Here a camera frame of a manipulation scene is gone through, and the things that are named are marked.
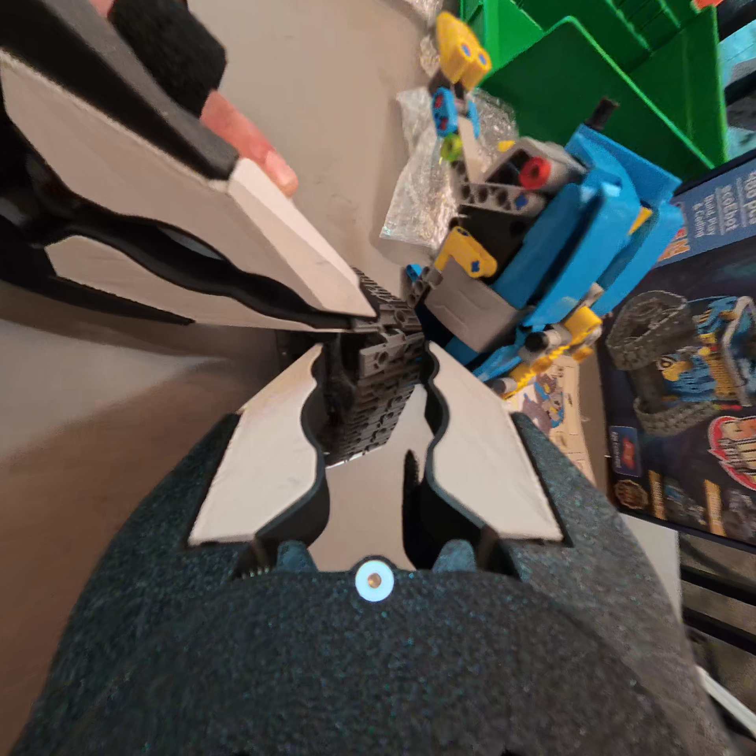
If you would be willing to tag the blue toy robot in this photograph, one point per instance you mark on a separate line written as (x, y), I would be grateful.
(561, 248)

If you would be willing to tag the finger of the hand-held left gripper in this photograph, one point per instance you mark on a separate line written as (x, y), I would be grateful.
(177, 195)
(147, 283)

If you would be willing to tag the bubble wrap bag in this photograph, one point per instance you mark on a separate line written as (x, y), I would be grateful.
(419, 201)

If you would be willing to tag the green plastic bin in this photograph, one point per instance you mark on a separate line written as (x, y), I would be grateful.
(590, 77)

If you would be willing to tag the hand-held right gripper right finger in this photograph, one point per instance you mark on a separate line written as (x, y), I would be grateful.
(490, 466)

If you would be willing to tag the person's left hand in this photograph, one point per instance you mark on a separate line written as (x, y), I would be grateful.
(254, 147)

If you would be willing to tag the instruction booklet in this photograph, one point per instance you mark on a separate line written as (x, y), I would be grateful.
(567, 425)

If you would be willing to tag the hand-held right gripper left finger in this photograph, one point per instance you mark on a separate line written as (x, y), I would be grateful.
(266, 466)

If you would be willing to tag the dark blue robot kit box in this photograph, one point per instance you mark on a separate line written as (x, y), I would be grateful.
(679, 384)

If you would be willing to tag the grey desk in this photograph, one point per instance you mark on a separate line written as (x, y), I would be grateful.
(331, 88)

